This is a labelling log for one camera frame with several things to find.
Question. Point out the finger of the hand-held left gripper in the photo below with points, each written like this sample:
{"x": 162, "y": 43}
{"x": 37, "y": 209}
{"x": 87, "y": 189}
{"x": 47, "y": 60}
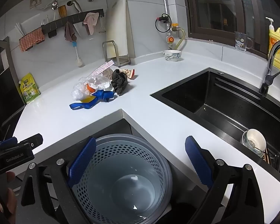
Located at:
{"x": 31, "y": 141}

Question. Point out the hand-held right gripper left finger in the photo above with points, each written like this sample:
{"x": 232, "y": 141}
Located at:
{"x": 82, "y": 161}

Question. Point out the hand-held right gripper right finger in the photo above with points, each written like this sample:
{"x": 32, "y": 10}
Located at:
{"x": 198, "y": 161}

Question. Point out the grey perforated trash bin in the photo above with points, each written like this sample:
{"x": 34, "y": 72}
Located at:
{"x": 121, "y": 168}

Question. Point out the orange yellow plastic wrapper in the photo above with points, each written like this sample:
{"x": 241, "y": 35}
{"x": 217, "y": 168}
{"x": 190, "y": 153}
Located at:
{"x": 86, "y": 98}

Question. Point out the clear plastic bag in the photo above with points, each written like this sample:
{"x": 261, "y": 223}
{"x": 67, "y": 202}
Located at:
{"x": 78, "y": 92}

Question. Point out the dark cloth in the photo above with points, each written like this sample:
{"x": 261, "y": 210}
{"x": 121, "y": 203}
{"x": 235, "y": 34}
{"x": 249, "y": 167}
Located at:
{"x": 119, "y": 81}

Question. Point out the pink clear plastic packet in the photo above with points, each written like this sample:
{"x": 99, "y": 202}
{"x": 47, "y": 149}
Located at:
{"x": 102, "y": 67}

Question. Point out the person's left hand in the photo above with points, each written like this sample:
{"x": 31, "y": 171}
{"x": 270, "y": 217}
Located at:
{"x": 10, "y": 200}

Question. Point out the green seasoning packet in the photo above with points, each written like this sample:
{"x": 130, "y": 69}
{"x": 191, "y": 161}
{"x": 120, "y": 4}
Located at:
{"x": 29, "y": 88}

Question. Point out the black sink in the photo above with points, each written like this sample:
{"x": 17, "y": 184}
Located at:
{"x": 214, "y": 102}

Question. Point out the black range hood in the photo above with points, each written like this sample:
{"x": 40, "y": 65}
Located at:
{"x": 2, "y": 79}

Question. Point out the metal sink rack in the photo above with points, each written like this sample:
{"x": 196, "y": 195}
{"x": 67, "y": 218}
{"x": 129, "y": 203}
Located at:
{"x": 271, "y": 156}

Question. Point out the crumpled white tissue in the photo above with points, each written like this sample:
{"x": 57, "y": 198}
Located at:
{"x": 100, "y": 82}

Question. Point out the blue white bottle brush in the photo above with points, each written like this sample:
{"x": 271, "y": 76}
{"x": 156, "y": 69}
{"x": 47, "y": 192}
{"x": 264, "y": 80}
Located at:
{"x": 78, "y": 60}

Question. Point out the red beige snack wrapper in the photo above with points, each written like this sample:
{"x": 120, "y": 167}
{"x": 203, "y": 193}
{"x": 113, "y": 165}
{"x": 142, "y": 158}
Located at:
{"x": 129, "y": 72}

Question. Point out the orange patterned cloth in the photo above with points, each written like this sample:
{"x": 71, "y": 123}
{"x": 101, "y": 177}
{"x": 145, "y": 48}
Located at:
{"x": 31, "y": 40}

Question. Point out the metal cutting board rack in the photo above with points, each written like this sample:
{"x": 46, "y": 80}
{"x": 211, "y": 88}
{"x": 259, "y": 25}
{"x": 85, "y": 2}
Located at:
{"x": 117, "y": 59}

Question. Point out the white patterned bowl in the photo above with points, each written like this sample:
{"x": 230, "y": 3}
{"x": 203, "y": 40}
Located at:
{"x": 172, "y": 56}

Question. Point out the white chopsticks bundle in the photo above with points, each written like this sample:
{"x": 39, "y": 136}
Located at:
{"x": 21, "y": 30}

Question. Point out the brown cloth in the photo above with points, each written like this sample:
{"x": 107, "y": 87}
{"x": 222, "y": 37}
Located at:
{"x": 70, "y": 32}

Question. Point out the metal fork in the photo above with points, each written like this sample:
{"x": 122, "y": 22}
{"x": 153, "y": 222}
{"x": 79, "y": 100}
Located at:
{"x": 43, "y": 22}

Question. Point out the orange regulator knob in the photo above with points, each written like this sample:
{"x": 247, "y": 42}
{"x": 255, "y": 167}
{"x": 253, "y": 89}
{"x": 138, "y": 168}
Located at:
{"x": 170, "y": 39}

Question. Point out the clear glass mug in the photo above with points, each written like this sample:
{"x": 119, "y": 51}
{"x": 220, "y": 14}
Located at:
{"x": 241, "y": 40}

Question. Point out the pink cloth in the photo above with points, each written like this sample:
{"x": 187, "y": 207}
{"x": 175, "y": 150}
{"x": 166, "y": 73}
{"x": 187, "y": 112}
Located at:
{"x": 90, "y": 22}

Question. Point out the orange brown utensil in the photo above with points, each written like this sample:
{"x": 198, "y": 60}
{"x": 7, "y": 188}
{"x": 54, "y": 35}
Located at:
{"x": 62, "y": 10}

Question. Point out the white cutting board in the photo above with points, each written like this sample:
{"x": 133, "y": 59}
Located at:
{"x": 119, "y": 23}

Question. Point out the yellow detergent bottle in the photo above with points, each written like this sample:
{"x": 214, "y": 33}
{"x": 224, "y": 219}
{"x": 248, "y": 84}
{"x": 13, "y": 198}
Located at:
{"x": 278, "y": 37}

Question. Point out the wall hook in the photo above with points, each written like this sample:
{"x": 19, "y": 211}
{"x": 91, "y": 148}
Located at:
{"x": 102, "y": 30}

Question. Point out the dark wall rail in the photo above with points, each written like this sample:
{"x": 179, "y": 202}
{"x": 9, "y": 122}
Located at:
{"x": 77, "y": 17}

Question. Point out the wall socket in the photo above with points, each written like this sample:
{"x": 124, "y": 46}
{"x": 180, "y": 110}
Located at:
{"x": 35, "y": 1}

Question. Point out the dark window frame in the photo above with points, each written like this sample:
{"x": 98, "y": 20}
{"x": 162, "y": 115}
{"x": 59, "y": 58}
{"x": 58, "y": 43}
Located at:
{"x": 242, "y": 16}

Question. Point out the metal wall pipe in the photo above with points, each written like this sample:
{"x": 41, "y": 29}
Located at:
{"x": 166, "y": 4}

